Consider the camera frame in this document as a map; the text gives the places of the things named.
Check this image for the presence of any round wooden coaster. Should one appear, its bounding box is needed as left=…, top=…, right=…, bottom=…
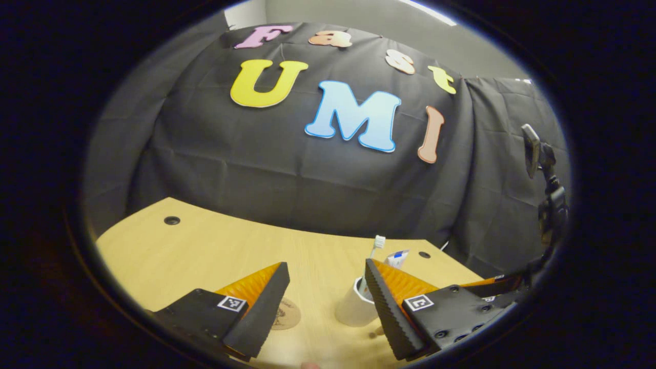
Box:
left=272, top=297, right=302, bottom=331

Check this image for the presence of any white toothbrush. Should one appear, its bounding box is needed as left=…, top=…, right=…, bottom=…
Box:
left=359, top=235, right=386, bottom=295

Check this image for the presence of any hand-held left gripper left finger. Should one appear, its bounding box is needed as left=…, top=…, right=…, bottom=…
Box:
left=149, top=262, right=291, bottom=359

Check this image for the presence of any wooden desktop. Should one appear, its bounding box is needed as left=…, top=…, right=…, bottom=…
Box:
left=95, top=197, right=485, bottom=369

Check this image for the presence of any white cup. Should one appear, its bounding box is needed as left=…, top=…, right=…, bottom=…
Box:
left=335, top=276, right=382, bottom=327

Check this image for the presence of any black backdrop cloth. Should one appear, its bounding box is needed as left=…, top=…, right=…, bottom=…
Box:
left=85, top=23, right=572, bottom=280

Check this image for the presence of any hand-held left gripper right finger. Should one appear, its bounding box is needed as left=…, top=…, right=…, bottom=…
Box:
left=364, top=259, right=513, bottom=361

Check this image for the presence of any white toothpaste tube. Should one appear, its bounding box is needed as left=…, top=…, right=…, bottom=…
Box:
left=384, top=250, right=411, bottom=270

